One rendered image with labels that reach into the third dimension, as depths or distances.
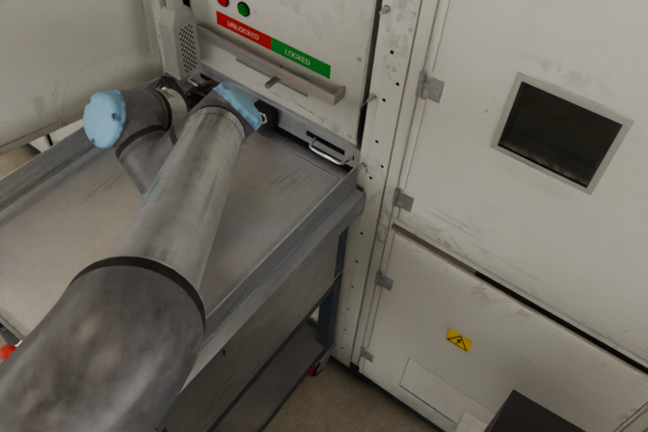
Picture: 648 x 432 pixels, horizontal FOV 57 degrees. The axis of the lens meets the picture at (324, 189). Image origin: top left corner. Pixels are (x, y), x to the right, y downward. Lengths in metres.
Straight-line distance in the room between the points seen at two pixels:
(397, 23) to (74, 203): 0.78
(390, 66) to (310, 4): 0.22
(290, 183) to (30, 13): 0.66
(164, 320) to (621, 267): 0.86
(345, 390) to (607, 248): 1.13
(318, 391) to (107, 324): 1.60
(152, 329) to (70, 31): 1.12
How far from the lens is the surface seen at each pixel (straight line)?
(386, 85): 1.15
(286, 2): 1.27
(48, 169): 1.46
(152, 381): 0.45
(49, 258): 1.32
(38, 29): 1.47
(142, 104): 1.03
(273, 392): 1.83
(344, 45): 1.22
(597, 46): 0.92
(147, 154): 0.98
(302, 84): 1.29
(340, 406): 2.01
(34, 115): 1.57
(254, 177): 1.38
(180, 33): 1.41
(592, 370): 1.39
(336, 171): 1.40
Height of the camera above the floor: 1.86
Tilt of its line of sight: 48 degrees down
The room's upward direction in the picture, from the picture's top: 5 degrees clockwise
